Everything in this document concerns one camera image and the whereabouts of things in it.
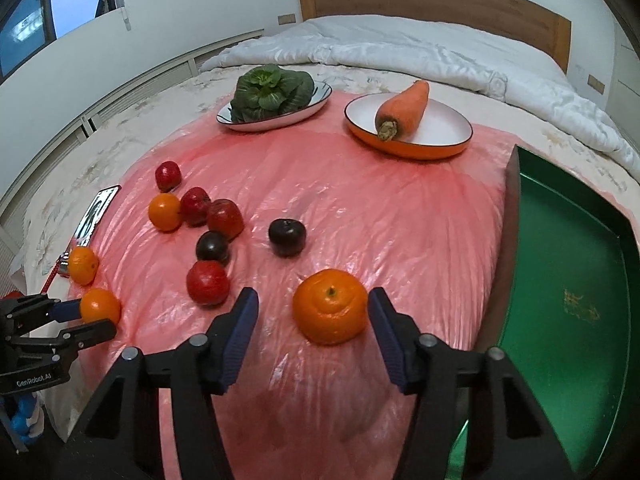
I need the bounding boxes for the floral bed sheet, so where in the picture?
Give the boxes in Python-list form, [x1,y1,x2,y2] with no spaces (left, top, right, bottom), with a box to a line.
[8,62,640,441]

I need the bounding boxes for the green tray box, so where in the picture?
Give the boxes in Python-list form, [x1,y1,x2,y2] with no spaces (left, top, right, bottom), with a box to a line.
[475,147,639,479]

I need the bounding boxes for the orange carrot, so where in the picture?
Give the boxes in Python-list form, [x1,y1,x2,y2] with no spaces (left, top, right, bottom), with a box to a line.
[374,80,431,142]

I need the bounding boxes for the smartphone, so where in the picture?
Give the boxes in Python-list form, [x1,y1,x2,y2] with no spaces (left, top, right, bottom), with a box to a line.
[70,184,122,247]

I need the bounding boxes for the red apple cluster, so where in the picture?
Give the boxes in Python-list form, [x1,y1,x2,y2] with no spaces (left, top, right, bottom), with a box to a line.
[180,186,212,228]
[206,198,244,240]

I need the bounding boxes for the pink plastic sheet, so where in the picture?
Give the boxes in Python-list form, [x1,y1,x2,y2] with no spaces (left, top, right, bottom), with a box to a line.
[79,93,515,479]

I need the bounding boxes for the dark plum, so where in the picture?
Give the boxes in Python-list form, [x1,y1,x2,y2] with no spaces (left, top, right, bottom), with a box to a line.
[268,218,307,258]
[195,231,230,266]

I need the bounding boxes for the red apple far left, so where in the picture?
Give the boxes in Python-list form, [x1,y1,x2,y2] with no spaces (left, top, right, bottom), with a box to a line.
[154,160,182,193]

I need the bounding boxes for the white blue-rimmed oval plate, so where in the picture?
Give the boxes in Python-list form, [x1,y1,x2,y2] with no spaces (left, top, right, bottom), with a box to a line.
[216,80,333,133]

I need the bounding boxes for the white duvet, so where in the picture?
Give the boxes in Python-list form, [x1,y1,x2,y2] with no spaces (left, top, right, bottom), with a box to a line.
[201,14,639,177]

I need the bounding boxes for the window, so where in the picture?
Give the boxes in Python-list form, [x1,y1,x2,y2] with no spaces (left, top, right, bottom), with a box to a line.
[1,0,124,79]

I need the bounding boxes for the wooden headboard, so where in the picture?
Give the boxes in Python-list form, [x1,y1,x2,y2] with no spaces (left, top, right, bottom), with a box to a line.
[299,0,572,70]

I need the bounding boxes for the red apple gripper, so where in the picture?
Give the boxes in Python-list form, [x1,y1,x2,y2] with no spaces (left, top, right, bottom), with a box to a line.
[186,260,230,306]

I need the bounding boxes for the large orange mandarin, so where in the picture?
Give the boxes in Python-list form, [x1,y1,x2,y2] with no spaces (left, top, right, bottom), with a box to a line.
[292,269,368,346]

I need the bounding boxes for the green leafy vegetable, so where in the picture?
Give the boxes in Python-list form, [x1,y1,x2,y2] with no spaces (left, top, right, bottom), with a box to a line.
[230,65,314,124]

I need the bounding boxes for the orange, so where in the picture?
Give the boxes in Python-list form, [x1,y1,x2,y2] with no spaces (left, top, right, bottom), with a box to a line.
[79,288,122,324]
[148,193,182,233]
[67,246,100,286]

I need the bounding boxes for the blue gloved hand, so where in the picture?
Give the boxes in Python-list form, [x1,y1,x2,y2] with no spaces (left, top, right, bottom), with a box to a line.
[1,392,46,448]

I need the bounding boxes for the orange white round plate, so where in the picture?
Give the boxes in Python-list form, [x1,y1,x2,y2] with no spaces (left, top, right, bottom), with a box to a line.
[344,92,473,160]

